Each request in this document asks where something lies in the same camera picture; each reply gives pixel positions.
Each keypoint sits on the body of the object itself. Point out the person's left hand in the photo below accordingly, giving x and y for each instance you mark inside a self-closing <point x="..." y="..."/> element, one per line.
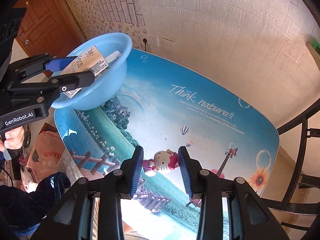
<point x="12" y="139"/>

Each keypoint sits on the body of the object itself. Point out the brown wooden door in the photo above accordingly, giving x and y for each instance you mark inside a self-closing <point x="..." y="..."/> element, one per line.
<point x="48" y="27"/>

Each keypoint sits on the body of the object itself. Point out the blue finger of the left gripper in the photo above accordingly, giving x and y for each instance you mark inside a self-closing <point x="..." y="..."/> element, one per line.
<point x="68" y="82"/>
<point x="58" y="64"/>

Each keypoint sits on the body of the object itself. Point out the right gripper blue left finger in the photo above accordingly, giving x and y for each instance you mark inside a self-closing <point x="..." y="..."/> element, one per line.
<point x="135" y="168"/>

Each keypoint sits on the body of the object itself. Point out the Hello Kitty figurine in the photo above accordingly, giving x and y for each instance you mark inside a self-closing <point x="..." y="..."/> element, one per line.
<point x="162" y="161"/>

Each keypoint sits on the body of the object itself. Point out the light blue plastic basin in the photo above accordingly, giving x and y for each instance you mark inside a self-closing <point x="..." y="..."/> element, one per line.
<point x="109" y="81"/>

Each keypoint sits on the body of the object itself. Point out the yellow shelf table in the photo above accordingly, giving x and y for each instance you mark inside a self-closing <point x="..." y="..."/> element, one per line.
<point x="300" y="181"/>

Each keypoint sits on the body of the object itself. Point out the pink printed sack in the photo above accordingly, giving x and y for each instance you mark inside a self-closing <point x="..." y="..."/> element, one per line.
<point x="45" y="154"/>

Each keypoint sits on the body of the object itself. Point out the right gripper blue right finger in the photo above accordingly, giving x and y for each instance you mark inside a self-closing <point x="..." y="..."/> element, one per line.
<point x="186" y="170"/>

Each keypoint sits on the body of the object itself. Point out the printed blue folding table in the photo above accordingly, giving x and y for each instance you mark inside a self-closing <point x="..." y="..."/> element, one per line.
<point x="163" y="106"/>

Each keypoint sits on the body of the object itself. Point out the white spoon packet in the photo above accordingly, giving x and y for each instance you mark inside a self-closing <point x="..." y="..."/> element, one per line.
<point x="113" y="57"/>

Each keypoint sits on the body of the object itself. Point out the wall socket plate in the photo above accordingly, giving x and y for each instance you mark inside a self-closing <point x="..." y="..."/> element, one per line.
<point x="152" y="40"/>

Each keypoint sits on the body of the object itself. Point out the dark blue sleeve forearm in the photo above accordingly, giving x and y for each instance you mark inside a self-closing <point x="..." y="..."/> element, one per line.
<point x="22" y="212"/>

